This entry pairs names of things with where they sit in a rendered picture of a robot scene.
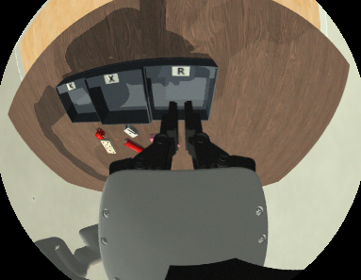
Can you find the red cylinder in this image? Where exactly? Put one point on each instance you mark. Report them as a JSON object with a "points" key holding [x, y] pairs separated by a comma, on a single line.
{"points": [[133, 146]]}

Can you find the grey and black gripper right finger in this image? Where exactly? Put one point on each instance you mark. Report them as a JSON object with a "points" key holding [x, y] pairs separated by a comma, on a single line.
{"points": [[207, 154]]}

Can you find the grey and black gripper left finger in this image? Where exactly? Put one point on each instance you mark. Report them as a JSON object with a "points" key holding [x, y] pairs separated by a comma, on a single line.
{"points": [[158, 155]]}

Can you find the grey rack of bins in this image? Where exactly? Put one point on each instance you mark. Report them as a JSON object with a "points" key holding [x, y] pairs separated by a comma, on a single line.
{"points": [[90, 94]]}

